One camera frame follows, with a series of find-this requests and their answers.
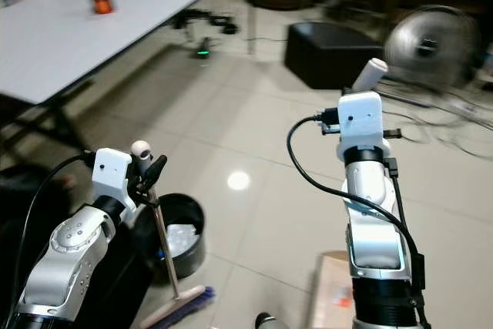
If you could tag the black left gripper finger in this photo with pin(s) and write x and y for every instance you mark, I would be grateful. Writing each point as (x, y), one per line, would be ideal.
(155, 171)

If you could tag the broom with metal stick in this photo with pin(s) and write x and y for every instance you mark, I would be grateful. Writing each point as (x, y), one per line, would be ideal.
(166, 256)

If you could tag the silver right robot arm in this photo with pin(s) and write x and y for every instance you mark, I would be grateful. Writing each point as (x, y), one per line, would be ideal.
(377, 229)

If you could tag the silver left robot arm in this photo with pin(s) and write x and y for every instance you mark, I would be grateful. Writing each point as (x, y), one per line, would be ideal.
(73, 256)

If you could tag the metal floor fan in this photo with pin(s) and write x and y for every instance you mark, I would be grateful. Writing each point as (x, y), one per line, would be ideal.
(431, 40)

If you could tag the black round waste bin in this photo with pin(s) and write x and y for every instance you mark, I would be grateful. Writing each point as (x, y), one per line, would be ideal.
(185, 213)

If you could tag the white folding table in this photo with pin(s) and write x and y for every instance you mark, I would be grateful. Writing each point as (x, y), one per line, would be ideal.
(92, 44)

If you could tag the black device with green light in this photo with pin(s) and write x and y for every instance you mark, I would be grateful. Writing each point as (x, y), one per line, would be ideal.
(204, 32)

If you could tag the small orange object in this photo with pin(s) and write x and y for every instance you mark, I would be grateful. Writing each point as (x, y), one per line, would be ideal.
(101, 0)

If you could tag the grey robot foot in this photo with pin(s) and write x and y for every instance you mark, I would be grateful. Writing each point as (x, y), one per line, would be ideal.
(268, 321)

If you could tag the black box stool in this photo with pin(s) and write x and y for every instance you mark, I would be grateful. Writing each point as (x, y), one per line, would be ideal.
(331, 55)

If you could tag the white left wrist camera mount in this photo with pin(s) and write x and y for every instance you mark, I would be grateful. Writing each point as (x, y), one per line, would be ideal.
(112, 175)

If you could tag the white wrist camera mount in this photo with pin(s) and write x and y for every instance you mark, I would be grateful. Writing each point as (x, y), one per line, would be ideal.
(362, 122)
(112, 175)

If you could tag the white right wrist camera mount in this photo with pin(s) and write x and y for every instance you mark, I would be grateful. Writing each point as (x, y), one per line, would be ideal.
(362, 122)

